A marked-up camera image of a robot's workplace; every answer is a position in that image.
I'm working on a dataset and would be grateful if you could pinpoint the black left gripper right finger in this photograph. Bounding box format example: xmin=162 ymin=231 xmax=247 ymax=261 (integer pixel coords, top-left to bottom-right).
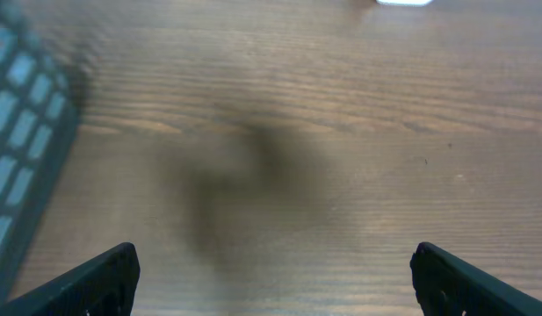
xmin=410 ymin=242 xmax=542 ymax=316

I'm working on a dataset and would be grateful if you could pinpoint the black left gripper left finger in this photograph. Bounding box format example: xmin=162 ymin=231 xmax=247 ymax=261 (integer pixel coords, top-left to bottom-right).
xmin=0 ymin=242 xmax=141 ymax=316

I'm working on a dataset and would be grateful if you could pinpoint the white barcode scanner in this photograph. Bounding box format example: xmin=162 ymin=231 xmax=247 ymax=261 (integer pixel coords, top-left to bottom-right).
xmin=376 ymin=0 xmax=433 ymax=7

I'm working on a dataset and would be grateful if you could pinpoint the grey plastic mesh basket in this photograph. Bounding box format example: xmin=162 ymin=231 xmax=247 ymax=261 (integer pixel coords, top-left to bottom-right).
xmin=0 ymin=0 xmax=84 ymax=305

